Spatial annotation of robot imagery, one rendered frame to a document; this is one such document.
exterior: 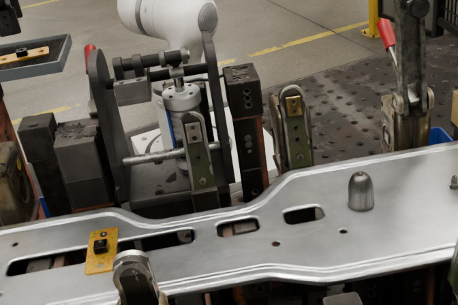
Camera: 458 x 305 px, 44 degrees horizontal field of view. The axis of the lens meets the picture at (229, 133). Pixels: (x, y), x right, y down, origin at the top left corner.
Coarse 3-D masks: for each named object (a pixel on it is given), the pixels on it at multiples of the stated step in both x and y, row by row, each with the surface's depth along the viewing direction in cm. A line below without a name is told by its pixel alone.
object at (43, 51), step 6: (24, 48) 93; (36, 48) 95; (42, 48) 95; (48, 48) 95; (12, 54) 94; (18, 54) 92; (24, 54) 93; (30, 54) 93; (36, 54) 93; (42, 54) 92; (0, 60) 93; (6, 60) 92; (12, 60) 92; (18, 60) 92; (24, 60) 92
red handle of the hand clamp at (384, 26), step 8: (384, 24) 89; (384, 32) 89; (392, 32) 89; (384, 40) 88; (392, 40) 88; (392, 48) 87; (392, 56) 87; (408, 88) 84; (408, 96) 83; (416, 96) 83; (408, 104) 84; (416, 104) 84
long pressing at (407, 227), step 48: (288, 192) 78; (336, 192) 77; (384, 192) 76; (432, 192) 74; (0, 240) 77; (48, 240) 76; (240, 240) 71; (288, 240) 70; (336, 240) 69; (384, 240) 68; (432, 240) 66; (0, 288) 69; (48, 288) 68; (96, 288) 67; (192, 288) 65
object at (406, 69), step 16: (400, 0) 78; (416, 0) 75; (400, 16) 78; (416, 16) 76; (400, 32) 79; (416, 32) 80; (400, 48) 80; (416, 48) 81; (400, 64) 81; (416, 64) 82; (400, 80) 82; (416, 80) 83
